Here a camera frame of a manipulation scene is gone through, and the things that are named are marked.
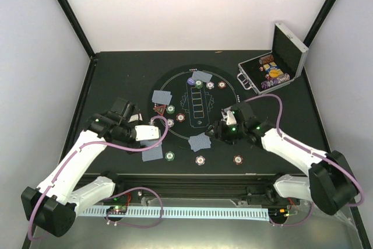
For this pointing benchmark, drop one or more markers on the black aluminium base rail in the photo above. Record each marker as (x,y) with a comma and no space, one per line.
(204,186)

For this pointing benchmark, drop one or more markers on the blue chip stack front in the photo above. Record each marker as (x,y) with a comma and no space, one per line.
(200,160)

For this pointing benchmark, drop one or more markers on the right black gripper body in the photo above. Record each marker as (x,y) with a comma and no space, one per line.
(229,136)

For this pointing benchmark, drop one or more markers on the right black frame post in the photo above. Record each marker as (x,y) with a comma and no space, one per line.
(318,22)

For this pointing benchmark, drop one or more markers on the blue chips seat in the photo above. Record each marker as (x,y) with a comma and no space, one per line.
(210,85)
(170,123)

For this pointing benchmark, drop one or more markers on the orange big blind button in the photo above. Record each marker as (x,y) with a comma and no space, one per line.
(274,73)

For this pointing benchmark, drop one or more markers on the dealt card bottom seat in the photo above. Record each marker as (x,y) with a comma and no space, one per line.
(196,142)

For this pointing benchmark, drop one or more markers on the brown chip stack front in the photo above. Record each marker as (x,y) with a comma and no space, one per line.
(238,160)

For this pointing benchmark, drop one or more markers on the round black poker mat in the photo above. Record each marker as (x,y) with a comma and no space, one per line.
(201,107)

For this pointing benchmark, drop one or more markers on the purple small blind button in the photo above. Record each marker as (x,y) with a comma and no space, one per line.
(191,82)

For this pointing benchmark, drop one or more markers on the dealt card top seat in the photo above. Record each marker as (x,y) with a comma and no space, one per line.
(198,75)

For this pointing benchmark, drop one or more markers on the aluminium poker case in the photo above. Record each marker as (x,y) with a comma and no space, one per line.
(289,53)

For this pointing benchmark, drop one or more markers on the white slotted cable duct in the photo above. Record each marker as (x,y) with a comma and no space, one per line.
(103,211)

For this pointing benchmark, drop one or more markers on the red triangle marker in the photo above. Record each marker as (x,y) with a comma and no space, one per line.
(160,110)

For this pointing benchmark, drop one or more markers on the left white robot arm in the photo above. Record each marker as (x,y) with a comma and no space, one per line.
(55,203)

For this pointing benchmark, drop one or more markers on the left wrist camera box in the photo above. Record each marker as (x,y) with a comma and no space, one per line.
(147,133)

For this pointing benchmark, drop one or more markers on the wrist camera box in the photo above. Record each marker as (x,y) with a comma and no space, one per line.
(147,133)
(228,117)

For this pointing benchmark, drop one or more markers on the left black frame post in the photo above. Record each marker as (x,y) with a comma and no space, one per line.
(73,21)

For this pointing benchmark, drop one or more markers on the brown chips seat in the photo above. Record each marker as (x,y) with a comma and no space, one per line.
(221,84)
(180,117)

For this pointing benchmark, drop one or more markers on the green chip stack front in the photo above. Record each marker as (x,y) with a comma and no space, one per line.
(169,156)

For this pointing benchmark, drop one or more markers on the brown chips top seat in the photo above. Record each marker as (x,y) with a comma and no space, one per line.
(221,84)

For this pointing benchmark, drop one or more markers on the dealt card seat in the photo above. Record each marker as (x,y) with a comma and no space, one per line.
(196,142)
(157,97)
(198,75)

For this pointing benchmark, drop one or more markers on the white card box tray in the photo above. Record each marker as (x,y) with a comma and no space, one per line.
(135,117)

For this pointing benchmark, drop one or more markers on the black frame post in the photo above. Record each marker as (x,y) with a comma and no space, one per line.
(73,21)
(318,22)

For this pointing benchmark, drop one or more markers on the blue chips top seat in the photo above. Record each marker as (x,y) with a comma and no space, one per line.
(210,85)

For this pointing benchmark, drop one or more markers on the blue playing card box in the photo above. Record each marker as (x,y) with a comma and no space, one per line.
(268,67)

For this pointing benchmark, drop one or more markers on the purple chip row in case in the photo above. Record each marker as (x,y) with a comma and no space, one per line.
(267,84)

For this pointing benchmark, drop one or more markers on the orange chip row in case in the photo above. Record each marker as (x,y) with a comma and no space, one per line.
(266,59)

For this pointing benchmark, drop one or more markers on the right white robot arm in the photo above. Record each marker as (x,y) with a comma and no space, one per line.
(305,158)

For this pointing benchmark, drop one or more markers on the green chips top seat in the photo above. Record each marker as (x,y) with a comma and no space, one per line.
(198,84)

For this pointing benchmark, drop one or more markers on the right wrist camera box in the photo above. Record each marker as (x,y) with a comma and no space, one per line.
(228,117)

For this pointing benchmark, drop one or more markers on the burn card off mat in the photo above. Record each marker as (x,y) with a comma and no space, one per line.
(152,154)

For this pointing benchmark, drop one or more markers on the green chips seat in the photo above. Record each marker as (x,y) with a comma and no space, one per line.
(170,109)
(198,84)

